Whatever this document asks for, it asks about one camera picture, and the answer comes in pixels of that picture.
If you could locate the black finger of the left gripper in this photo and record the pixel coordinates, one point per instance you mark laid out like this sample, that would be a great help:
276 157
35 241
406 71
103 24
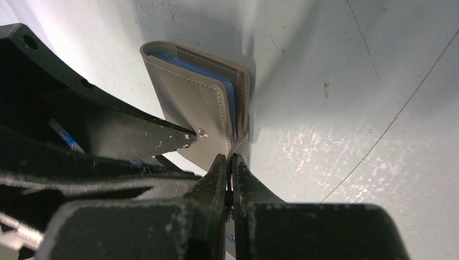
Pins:
37 87

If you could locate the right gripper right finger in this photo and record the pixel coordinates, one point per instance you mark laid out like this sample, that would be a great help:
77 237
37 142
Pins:
266 227

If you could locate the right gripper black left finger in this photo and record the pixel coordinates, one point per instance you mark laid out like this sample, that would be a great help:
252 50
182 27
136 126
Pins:
190 227

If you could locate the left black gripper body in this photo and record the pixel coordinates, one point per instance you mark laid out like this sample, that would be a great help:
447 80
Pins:
37 178

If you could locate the silver metal card holder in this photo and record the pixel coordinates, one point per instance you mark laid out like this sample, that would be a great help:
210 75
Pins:
203 93

